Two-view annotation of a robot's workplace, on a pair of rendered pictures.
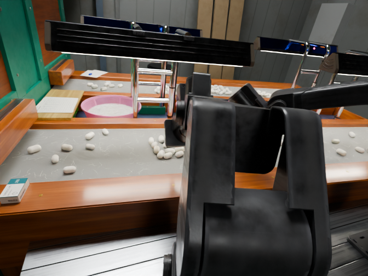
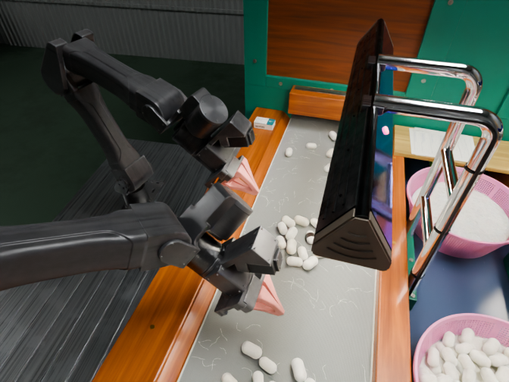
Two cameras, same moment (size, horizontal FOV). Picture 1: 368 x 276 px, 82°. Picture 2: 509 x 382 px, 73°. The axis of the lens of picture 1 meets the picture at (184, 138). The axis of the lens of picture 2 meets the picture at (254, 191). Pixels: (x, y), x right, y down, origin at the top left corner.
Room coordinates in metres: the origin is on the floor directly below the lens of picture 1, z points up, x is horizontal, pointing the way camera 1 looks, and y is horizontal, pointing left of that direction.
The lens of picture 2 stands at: (0.84, -0.42, 1.34)
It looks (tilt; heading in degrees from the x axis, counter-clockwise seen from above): 42 degrees down; 124
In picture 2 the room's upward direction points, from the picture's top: straight up
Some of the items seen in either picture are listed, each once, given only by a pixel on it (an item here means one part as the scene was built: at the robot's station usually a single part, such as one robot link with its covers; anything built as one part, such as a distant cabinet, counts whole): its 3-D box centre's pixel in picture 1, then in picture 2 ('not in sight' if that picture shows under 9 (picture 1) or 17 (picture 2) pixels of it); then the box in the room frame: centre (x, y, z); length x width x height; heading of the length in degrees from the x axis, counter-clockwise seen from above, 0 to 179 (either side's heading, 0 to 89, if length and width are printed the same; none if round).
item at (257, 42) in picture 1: (297, 47); not in sight; (1.53, -0.65, 1.08); 0.62 x 0.08 x 0.07; 108
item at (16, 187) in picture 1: (15, 190); (264, 123); (0.34, 0.36, 0.77); 0.06 x 0.04 x 0.02; 18
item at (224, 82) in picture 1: (197, 91); not in sight; (1.63, -0.06, 0.67); 1.81 x 0.12 x 0.19; 108
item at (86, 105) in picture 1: (112, 113); (457, 214); (0.92, 0.35, 0.72); 0.27 x 0.27 x 0.10
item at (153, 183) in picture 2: not in sight; (135, 195); (0.19, -0.04, 0.71); 0.20 x 0.07 x 0.08; 113
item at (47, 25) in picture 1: (161, 45); (370, 98); (0.71, 0.11, 1.08); 0.62 x 0.08 x 0.07; 108
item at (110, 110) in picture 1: (112, 115); (456, 217); (0.92, 0.35, 0.71); 0.22 x 0.22 x 0.06
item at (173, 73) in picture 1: (156, 93); (392, 191); (0.78, 0.13, 0.90); 0.20 x 0.19 x 0.45; 108
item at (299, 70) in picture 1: (296, 78); not in sight; (1.46, -0.68, 0.90); 0.20 x 0.19 x 0.45; 108
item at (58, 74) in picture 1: (62, 70); not in sight; (1.16, 0.71, 0.83); 0.30 x 0.06 x 0.07; 18
